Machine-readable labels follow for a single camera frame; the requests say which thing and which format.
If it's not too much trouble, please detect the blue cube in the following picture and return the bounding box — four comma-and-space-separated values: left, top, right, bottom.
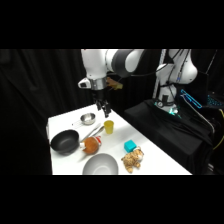
123, 139, 138, 153

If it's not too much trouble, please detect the grey bowl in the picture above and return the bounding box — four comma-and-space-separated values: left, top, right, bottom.
82, 152, 120, 176

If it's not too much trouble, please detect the yellow plastic cup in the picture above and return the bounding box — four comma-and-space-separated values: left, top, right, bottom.
103, 120, 115, 135

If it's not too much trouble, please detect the small steel measuring cup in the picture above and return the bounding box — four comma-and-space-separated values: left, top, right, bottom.
71, 112, 97, 129

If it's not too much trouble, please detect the silver metal utensil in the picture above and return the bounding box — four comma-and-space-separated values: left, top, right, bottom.
89, 125, 105, 138

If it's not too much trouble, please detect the orange brown round toy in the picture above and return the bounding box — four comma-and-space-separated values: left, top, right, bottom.
79, 135, 103, 155

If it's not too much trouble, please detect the black frying pan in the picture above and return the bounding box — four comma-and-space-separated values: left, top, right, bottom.
49, 123, 101, 156

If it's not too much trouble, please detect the tiger plush toy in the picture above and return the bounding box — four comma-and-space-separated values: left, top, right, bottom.
120, 146, 145, 174

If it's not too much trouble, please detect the black cloth covered stand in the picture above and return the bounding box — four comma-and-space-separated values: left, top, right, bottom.
123, 98, 215, 176

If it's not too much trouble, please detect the black curtain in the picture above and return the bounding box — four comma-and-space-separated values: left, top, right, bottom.
0, 49, 224, 176

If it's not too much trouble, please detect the blue lit device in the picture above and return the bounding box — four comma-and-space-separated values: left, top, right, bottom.
180, 88, 203, 110

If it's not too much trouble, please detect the blue lit keyboard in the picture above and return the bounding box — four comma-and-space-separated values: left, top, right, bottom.
206, 94, 224, 108

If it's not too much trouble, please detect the tan wrist mount piece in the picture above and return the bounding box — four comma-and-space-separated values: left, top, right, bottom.
106, 77, 124, 91

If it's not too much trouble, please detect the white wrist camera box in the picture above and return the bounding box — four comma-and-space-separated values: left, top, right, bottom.
77, 77, 93, 90

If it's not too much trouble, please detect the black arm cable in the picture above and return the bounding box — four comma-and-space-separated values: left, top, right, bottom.
130, 49, 191, 88

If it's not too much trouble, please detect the yellow cable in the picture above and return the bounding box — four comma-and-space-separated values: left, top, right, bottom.
212, 109, 224, 152

